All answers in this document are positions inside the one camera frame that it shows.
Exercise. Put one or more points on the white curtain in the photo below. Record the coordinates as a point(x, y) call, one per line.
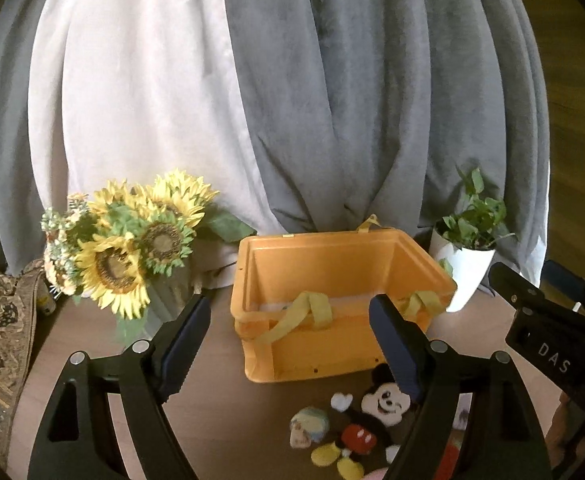
point(137, 100)

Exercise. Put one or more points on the yellow plastic basket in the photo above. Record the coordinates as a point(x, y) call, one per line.
point(292, 347)

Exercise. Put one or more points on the grey curtain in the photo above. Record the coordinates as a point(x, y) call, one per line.
point(347, 110)
point(2, 160)

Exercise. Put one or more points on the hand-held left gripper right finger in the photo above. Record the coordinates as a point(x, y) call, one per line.
point(391, 345)

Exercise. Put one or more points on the black and red mouse plush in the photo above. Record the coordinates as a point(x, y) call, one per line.
point(382, 400)

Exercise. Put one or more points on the white and red fabric item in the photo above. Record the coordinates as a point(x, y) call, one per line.
point(460, 417)

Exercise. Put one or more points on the green plant in white pot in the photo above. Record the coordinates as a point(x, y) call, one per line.
point(465, 270)

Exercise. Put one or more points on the small plush with blue hat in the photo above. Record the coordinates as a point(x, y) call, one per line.
point(308, 425)

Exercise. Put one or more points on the artificial sunflower bouquet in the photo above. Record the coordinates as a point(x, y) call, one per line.
point(112, 265)

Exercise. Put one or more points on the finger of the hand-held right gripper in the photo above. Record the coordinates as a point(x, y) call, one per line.
point(515, 285)
point(570, 285)

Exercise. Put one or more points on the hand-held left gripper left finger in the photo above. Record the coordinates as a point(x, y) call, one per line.
point(188, 347)

